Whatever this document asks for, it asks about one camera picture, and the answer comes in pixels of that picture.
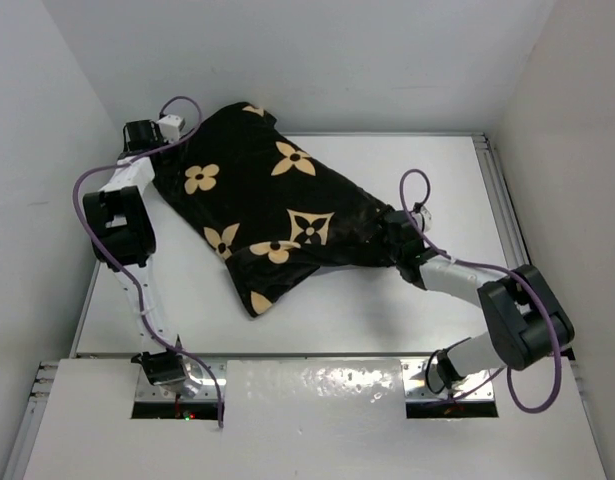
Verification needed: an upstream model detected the purple cable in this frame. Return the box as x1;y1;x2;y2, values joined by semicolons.
71;94;226;429
399;168;566;415

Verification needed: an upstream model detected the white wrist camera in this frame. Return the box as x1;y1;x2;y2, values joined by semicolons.
411;206;432;233
156;114;186;143

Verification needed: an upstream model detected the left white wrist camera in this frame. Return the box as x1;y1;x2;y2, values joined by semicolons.
156;114;186;143

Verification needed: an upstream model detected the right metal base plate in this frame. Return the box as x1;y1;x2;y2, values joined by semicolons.
402;359;498;401

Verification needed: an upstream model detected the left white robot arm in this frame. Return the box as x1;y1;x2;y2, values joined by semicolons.
83;114;189;395

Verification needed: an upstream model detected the metal base plate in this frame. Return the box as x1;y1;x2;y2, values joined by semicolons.
134;360;226;403
402;359;498;401

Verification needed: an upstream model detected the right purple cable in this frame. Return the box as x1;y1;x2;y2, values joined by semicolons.
399;168;566;415

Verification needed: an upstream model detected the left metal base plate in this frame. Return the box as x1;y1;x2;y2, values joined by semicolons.
134;360;226;403

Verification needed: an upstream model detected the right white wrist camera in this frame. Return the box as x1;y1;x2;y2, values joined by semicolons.
411;206;432;233

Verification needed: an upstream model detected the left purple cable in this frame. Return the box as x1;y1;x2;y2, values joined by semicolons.
71;94;226;429

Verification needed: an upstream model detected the black floral pillowcase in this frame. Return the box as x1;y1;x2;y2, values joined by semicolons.
154;102;393;317

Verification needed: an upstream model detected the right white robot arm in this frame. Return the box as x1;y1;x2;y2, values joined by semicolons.
382;211;575;396

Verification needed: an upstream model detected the white front cover board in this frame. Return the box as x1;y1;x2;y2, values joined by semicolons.
25;359;605;479

